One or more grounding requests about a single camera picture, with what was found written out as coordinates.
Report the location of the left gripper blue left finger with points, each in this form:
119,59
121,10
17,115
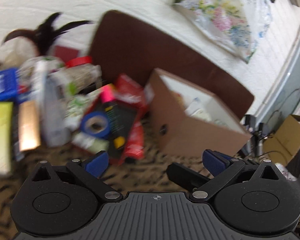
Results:
97,164

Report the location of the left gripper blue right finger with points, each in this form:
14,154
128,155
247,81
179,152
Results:
215,162

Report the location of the pink capped black marker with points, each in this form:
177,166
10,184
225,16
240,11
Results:
111,109

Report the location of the small green box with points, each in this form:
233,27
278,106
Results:
89,143

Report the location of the red plastic packet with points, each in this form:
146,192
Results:
134,147

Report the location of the blue tape roll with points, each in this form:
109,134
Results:
96,124

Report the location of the black tripod stand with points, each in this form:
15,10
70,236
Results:
254,146

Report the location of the large brown cardboard box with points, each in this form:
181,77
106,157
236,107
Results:
187,119

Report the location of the red shallow tray box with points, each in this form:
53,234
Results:
129,115

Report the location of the open cardboard box at right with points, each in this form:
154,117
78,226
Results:
283,145

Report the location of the white green tube bottle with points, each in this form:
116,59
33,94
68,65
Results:
75,110

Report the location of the copper coloured box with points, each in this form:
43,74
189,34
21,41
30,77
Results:
28,126

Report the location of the clear plastic bag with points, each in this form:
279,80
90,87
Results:
54,130

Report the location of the red lidded jar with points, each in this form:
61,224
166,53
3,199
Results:
81,73

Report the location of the yellow green box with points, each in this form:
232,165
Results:
5,137

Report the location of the blue plastic case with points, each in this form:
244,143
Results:
8,84

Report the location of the dark brown headboard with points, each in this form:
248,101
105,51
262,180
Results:
124,44

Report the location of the dark feather duster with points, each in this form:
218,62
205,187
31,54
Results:
44,36

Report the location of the floral plastic bag on wall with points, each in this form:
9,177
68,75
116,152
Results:
235,25

